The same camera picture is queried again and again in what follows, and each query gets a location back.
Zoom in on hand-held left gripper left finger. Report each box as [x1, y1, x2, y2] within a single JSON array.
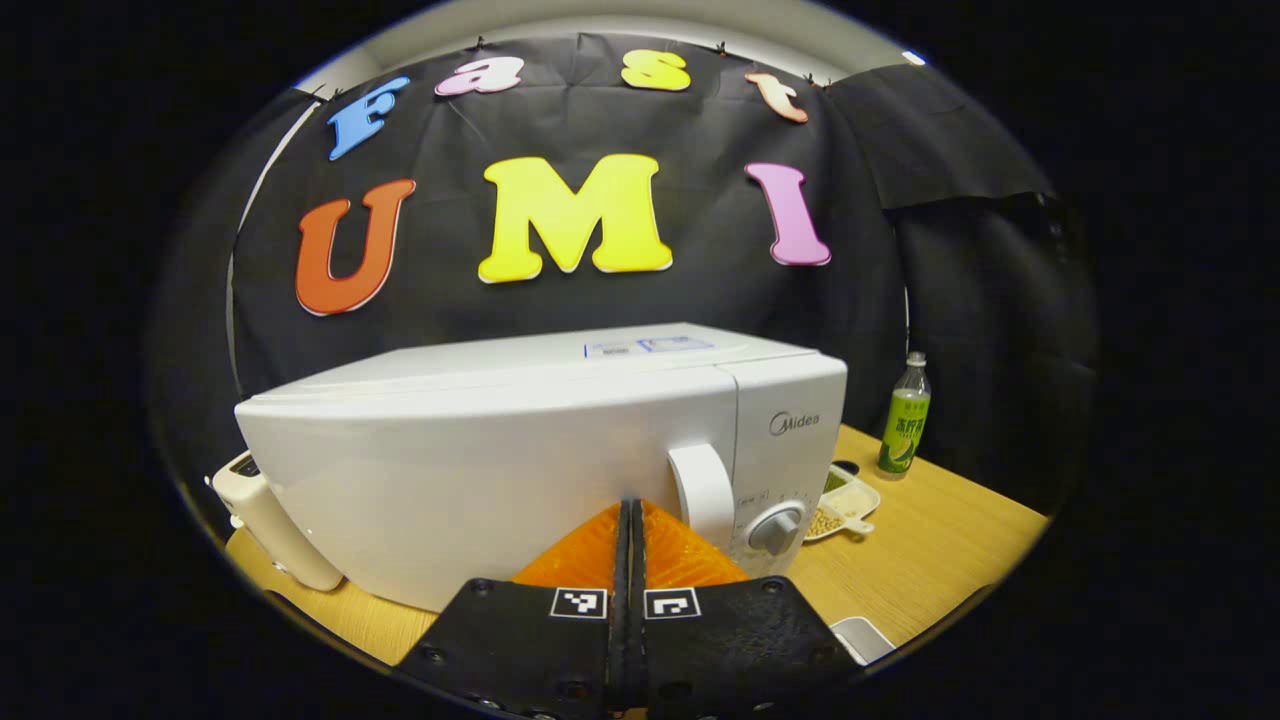
[[395, 500, 633, 716]]

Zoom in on green drink bottle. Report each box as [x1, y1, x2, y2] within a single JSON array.
[[877, 351, 933, 481]]

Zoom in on white divided snack dish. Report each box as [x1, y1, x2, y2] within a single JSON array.
[[803, 462, 882, 544]]

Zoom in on black backdrop cloth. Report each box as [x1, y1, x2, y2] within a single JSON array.
[[150, 33, 1101, 516]]

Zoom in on white microwave oven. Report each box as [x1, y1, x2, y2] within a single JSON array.
[[235, 322, 849, 613]]

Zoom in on white rectangular food container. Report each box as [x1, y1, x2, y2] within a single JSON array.
[[828, 616, 897, 666]]

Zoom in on white toaster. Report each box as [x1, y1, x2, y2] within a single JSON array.
[[207, 450, 346, 593]]

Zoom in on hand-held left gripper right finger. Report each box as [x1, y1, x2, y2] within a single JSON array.
[[630, 498, 861, 713]]

